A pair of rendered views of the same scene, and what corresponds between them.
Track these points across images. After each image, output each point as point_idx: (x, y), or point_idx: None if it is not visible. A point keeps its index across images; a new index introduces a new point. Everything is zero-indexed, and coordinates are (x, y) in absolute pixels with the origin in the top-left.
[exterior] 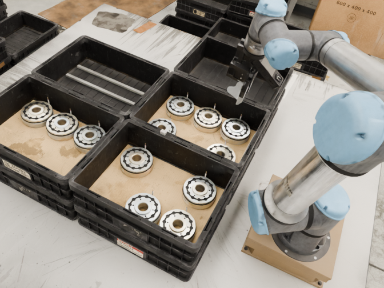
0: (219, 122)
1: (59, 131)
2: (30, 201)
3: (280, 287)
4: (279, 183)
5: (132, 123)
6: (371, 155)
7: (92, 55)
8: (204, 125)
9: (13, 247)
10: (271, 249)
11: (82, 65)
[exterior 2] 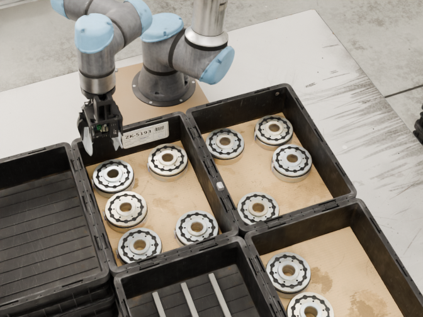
0: (121, 193)
1: (321, 302)
2: None
3: (209, 91)
4: (214, 24)
5: (242, 221)
6: None
7: None
8: (144, 200)
9: (414, 262)
10: (202, 90)
11: None
